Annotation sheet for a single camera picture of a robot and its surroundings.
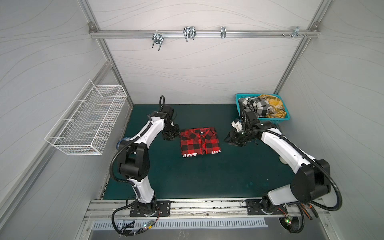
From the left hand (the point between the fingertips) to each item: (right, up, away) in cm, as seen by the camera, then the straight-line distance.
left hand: (180, 134), depth 89 cm
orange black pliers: (+63, -36, -18) cm, 75 cm away
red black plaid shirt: (+12, -5, +6) cm, 14 cm away
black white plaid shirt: (+55, +19, +15) cm, 60 cm away
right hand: (+27, -1, -7) cm, 28 cm away
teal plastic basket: (+65, +8, +13) cm, 67 cm away
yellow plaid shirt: (+67, +17, +15) cm, 71 cm away
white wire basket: (-42, +6, -20) cm, 47 cm away
